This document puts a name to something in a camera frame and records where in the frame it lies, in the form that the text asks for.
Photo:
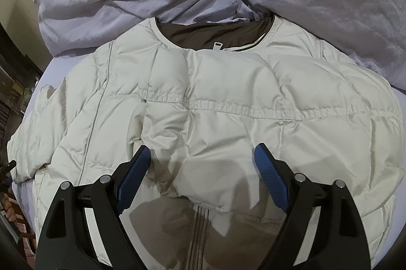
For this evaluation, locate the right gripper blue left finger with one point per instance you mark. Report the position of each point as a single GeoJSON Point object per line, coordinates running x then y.
{"type": "Point", "coordinates": [129, 182]}

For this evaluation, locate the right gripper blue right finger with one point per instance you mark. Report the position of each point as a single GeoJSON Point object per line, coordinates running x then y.
{"type": "Point", "coordinates": [276, 186]}

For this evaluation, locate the white puffer jacket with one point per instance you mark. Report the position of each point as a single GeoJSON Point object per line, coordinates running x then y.
{"type": "Point", "coordinates": [202, 110]}

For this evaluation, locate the person's left hand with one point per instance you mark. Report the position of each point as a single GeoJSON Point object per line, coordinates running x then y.
{"type": "Point", "coordinates": [8, 208]}

